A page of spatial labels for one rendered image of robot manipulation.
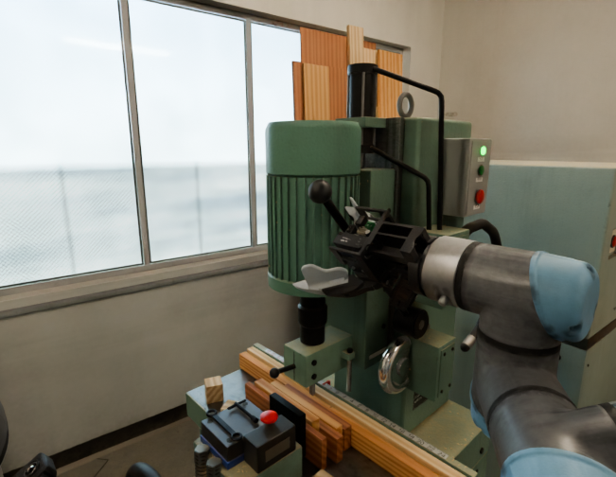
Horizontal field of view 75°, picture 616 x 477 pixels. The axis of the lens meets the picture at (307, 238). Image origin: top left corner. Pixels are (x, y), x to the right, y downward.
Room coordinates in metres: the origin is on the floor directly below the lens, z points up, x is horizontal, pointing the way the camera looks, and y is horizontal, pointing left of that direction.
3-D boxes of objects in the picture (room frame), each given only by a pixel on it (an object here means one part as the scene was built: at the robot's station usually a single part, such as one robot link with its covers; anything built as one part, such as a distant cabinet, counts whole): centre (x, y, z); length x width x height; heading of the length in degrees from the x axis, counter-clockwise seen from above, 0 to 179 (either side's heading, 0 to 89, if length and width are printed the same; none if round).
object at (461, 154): (0.88, -0.34, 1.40); 0.10 x 0.06 x 0.16; 133
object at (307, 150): (0.76, -0.01, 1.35); 0.18 x 0.18 x 0.31
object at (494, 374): (0.36, -0.21, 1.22); 0.11 x 0.08 x 0.11; 166
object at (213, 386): (0.82, 0.21, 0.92); 0.04 x 0.04 x 0.04; 22
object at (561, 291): (0.38, -0.21, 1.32); 0.11 x 0.08 x 0.09; 43
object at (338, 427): (0.73, 0.01, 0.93); 0.20 x 0.02 x 0.06; 43
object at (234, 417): (0.60, 0.10, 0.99); 0.13 x 0.11 x 0.06; 43
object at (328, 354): (0.77, -0.03, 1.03); 0.14 x 0.07 x 0.09; 133
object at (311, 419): (0.72, 0.05, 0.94); 0.18 x 0.02 x 0.07; 43
